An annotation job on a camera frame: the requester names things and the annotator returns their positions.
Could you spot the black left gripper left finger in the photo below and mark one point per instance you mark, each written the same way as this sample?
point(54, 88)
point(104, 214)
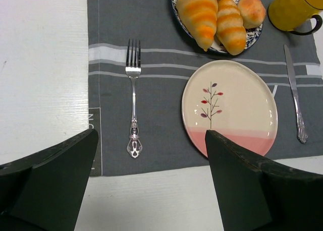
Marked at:
point(44, 191)

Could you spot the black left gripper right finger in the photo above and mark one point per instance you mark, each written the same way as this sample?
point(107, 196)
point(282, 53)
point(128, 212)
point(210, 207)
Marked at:
point(256, 193)

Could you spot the small striped croissant bread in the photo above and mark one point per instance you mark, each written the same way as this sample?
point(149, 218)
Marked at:
point(230, 30)

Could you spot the round golden bread roll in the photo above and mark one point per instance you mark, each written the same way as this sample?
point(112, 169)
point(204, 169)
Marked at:
point(252, 12)

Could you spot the large striped croissant bread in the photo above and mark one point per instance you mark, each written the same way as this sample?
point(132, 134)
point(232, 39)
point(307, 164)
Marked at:
point(200, 19)

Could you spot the silver ornate table knife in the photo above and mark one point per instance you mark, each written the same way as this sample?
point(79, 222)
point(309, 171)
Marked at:
point(302, 135)

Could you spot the cream and pink plate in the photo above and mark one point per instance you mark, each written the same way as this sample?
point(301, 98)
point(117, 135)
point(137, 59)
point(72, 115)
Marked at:
point(233, 100)

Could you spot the silver ornate fork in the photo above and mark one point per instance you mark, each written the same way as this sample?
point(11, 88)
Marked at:
point(133, 71)

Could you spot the grey striped placemat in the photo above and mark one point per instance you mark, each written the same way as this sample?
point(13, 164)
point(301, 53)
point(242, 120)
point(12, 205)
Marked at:
point(168, 58)

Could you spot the yellow mug black handle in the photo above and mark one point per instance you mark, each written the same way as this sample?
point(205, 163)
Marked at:
point(286, 15)

